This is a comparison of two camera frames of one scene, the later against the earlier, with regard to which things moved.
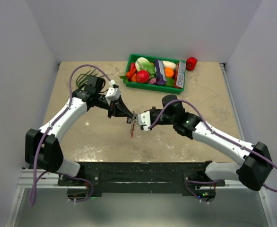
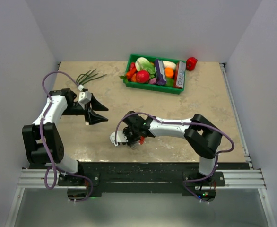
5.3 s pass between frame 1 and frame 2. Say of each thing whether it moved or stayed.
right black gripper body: moved
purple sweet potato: stayed
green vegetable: stayed
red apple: stayed
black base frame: stayed
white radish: stayed
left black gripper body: moved
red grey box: stayed
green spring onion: stayed
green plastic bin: stayed
